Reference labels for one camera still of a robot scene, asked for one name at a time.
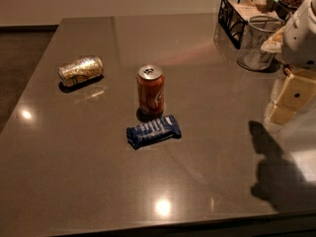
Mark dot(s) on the blue snack bar wrapper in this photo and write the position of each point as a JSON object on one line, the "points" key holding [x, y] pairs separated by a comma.
{"points": [[153, 131]]}

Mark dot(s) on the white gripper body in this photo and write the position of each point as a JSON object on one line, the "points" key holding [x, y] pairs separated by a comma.
{"points": [[300, 44]]}

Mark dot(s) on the red coke can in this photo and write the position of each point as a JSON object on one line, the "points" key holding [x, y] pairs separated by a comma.
{"points": [[150, 84]]}

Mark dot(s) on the black wire basket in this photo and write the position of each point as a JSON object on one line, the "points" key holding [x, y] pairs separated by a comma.
{"points": [[233, 16]]}

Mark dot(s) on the gold soda can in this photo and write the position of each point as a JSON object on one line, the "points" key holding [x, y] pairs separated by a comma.
{"points": [[80, 71]]}

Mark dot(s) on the clear glass jar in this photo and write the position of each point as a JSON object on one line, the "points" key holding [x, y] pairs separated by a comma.
{"points": [[259, 29]]}

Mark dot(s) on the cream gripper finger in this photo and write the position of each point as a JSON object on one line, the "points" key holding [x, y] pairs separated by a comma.
{"points": [[291, 95]]}

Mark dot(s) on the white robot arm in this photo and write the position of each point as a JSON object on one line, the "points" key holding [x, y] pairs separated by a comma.
{"points": [[273, 44]]}

